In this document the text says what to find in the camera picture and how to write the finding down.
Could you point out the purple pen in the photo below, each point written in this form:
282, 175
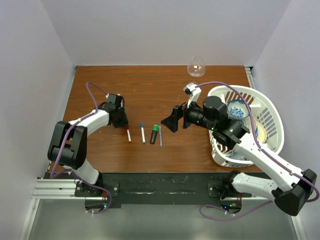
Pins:
160, 139

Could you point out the cream plate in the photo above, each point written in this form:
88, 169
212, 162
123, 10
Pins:
260, 131

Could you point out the white plastic dish basket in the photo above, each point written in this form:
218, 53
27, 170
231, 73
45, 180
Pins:
265, 112

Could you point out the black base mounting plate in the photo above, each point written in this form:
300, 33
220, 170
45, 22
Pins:
165, 188

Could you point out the clear wine glass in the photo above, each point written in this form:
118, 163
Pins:
196, 67

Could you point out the blue white patterned bowl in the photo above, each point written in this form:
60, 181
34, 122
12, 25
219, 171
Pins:
237, 109

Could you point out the white pen blue tip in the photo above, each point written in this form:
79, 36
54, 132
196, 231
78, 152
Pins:
143, 135

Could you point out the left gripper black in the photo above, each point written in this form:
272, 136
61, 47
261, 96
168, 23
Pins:
124, 121

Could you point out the white pen red tip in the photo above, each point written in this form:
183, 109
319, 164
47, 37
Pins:
129, 135

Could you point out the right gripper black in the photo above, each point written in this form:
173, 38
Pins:
179, 111

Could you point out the green highlighter cap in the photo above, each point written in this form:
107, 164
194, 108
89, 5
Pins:
155, 127

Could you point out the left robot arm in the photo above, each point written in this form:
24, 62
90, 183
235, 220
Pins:
68, 145

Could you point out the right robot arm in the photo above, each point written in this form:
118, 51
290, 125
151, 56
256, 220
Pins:
289, 187

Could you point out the green highlighter pen black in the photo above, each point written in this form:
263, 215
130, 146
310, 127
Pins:
153, 136

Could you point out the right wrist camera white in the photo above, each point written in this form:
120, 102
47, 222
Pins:
193, 92

